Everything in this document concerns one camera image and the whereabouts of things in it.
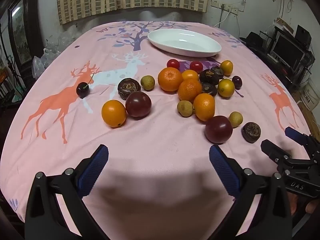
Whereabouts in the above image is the dark red plum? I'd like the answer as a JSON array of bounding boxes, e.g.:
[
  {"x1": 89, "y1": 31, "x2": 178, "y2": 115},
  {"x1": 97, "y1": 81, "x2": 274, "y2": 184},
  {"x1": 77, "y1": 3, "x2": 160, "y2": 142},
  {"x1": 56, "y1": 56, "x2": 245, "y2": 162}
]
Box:
[
  {"x1": 125, "y1": 92, "x2": 152, "y2": 118},
  {"x1": 204, "y1": 115, "x2": 233, "y2": 144}
]

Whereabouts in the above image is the small orange kumquat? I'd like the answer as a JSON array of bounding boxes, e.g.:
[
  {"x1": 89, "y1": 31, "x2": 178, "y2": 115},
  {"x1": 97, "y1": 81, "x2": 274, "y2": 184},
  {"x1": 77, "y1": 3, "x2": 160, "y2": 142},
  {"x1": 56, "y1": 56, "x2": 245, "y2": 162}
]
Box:
[{"x1": 101, "y1": 100, "x2": 127, "y2": 128}]

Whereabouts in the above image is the dark cherry with stem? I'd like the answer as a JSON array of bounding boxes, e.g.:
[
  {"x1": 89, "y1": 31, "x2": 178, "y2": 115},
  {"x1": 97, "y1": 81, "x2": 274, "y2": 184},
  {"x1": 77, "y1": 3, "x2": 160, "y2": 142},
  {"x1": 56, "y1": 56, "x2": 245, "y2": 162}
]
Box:
[{"x1": 76, "y1": 73, "x2": 94, "y2": 99}]

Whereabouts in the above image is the dark brown water chestnut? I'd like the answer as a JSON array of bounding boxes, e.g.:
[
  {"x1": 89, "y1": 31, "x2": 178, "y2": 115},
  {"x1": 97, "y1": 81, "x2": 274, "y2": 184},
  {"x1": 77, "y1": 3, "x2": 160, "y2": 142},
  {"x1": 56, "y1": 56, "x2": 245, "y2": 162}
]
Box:
[{"x1": 118, "y1": 77, "x2": 141, "y2": 100}]

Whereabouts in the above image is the large orange tangerine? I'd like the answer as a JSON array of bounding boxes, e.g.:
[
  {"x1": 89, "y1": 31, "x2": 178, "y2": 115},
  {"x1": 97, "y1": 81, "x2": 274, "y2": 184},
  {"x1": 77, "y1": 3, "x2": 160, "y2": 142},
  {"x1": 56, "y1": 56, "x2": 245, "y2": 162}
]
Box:
[{"x1": 157, "y1": 67, "x2": 183, "y2": 92}]

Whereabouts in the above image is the right hand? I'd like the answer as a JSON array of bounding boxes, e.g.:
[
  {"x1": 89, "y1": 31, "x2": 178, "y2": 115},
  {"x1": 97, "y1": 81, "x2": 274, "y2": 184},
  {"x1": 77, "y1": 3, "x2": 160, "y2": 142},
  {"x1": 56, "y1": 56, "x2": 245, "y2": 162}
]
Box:
[{"x1": 287, "y1": 192, "x2": 319, "y2": 216}]

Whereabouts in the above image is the white bucket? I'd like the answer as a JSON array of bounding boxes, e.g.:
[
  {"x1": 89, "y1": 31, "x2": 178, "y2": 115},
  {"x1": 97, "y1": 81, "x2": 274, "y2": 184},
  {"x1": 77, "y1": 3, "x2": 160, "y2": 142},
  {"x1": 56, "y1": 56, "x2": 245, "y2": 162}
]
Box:
[{"x1": 300, "y1": 82, "x2": 319, "y2": 111}]

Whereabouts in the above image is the computer monitor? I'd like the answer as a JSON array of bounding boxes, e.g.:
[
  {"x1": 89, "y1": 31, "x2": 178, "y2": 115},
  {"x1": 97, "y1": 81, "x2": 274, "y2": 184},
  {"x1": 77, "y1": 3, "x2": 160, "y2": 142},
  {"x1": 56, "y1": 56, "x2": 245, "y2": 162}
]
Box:
[{"x1": 271, "y1": 34, "x2": 305, "y2": 69}]

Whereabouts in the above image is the yellow kumquat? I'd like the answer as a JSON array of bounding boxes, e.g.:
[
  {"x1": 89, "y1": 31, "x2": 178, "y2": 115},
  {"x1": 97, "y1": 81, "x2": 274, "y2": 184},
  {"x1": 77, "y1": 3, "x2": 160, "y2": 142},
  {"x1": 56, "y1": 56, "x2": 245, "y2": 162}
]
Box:
[
  {"x1": 217, "y1": 79, "x2": 235, "y2": 98},
  {"x1": 220, "y1": 60, "x2": 233, "y2": 76}
]

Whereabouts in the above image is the black hat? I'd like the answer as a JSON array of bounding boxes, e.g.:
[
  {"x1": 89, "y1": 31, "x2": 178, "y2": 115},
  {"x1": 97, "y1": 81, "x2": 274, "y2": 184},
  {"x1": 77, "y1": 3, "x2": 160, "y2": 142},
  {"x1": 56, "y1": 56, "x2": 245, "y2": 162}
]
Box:
[{"x1": 239, "y1": 32, "x2": 264, "y2": 48}]

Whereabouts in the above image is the pink deer tablecloth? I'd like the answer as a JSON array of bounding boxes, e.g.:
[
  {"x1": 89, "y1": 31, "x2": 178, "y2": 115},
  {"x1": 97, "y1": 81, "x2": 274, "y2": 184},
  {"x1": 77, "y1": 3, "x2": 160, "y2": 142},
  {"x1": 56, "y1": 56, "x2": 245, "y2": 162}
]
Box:
[{"x1": 1, "y1": 22, "x2": 309, "y2": 239}]

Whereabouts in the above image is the red cherry tomato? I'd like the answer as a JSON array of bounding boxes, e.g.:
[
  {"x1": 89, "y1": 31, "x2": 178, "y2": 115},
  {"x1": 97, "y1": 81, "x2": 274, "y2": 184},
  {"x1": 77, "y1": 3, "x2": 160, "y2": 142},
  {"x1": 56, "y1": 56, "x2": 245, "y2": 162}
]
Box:
[
  {"x1": 167, "y1": 59, "x2": 180, "y2": 70},
  {"x1": 189, "y1": 61, "x2": 203, "y2": 74}
]

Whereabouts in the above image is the small tan longan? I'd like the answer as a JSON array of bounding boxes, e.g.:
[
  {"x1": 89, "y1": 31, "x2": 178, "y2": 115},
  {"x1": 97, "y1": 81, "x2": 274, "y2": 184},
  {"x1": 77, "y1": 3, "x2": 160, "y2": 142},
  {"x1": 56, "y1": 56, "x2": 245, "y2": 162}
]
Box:
[{"x1": 140, "y1": 75, "x2": 155, "y2": 91}]

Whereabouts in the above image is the clear plastic bag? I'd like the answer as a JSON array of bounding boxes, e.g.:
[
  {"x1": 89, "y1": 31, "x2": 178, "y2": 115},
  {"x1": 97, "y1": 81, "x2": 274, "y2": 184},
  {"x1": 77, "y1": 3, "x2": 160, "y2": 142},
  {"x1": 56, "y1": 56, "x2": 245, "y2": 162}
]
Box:
[{"x1": 31, "y1": 32, "x2": 75, "y2": 80}]

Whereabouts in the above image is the white oval plate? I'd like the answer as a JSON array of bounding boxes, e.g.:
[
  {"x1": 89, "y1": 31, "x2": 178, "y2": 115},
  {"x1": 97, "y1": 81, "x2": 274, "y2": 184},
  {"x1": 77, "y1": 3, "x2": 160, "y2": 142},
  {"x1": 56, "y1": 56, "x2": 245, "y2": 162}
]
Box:
[{"x1": 148, "y1": 29, "x2": 222, "y2": 58}]

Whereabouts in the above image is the framed picture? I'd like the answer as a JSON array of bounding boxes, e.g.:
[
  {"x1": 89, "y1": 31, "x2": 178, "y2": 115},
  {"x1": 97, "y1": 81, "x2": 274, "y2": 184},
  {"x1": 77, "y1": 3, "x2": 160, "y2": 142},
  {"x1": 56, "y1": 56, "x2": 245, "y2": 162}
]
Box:
[{"x1": 9, "y1": 0, "x2": 31, "y2": 64}]

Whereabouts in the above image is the white power cable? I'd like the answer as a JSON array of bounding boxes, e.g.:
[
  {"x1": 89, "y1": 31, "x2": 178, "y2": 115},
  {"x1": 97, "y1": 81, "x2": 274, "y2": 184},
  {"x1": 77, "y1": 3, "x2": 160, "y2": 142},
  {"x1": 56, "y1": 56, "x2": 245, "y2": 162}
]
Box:
[{"x1": 213, "y1": 8, "x2": 232, "y2": 29}]

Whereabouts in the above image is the wall power strip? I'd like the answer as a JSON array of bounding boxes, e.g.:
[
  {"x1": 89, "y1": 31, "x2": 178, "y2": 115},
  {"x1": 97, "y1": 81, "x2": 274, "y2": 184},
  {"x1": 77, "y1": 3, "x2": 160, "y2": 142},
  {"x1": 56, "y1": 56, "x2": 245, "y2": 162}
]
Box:
[{"x1": 210, "y1": 0, "x2": 239, "y2": 15}]

